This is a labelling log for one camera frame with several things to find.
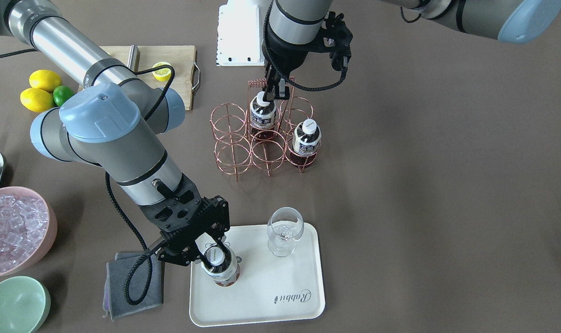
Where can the copper wire bottle basket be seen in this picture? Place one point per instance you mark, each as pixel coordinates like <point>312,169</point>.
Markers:
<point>245,139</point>

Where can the white rabbit serving tray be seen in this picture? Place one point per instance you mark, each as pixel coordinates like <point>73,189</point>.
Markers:
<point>269,288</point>

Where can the wooden cutting board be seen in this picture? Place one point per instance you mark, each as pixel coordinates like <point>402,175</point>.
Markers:
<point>182,58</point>

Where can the green ceramic bowl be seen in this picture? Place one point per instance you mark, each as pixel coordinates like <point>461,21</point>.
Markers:
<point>24,305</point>

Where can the yellow lemon upper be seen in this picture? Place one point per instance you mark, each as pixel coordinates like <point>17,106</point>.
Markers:
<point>44,79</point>

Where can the pink bowl of ice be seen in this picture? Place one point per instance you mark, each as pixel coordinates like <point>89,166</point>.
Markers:
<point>28,229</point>

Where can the green lime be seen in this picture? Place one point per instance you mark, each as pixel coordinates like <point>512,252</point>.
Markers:
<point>61,94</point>

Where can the yellow lemon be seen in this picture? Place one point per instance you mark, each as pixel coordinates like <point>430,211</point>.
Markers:
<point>44,79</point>
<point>36,100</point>

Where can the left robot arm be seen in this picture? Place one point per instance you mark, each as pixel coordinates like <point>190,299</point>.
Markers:
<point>508,21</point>

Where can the tea bottle white cap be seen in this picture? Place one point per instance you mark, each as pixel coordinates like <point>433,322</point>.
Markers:
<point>225,272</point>

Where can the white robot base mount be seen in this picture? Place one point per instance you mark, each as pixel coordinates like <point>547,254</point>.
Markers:
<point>241,33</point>

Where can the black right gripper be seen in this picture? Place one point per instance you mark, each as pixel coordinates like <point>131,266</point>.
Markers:
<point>216,216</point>

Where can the grey folded cloth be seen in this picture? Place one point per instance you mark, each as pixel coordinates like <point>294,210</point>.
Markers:
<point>114,301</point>

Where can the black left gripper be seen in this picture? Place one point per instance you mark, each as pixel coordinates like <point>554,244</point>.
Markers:
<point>286,54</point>

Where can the clear wine glass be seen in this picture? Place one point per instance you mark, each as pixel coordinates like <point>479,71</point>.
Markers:
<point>285,228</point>

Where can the yellow lemon lower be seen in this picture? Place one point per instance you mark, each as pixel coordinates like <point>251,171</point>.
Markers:
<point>36,100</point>

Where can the steel muddler black tip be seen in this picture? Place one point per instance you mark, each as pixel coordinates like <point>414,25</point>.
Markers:
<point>133,58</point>

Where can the half lemon slice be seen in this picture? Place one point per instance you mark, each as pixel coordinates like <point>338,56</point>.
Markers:
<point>163,71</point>

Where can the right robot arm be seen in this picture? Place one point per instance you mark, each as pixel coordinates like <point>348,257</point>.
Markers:
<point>113,123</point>

